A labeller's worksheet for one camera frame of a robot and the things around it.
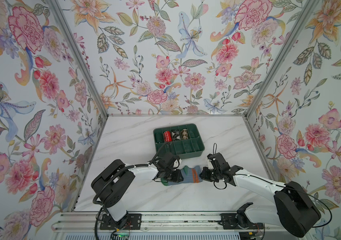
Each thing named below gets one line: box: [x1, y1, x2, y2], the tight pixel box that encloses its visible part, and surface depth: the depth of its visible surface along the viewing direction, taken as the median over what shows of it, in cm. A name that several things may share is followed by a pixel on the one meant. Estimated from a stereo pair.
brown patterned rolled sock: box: [181, 129, 189, 140], surface depth 105 cm
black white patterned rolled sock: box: [171, 130, 181, 141], surface depth 105 cm
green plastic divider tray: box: [153, 123, 205, 159], surface depth 104 cm
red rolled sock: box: [164, 131, 173, 142], surface depth 103 cm
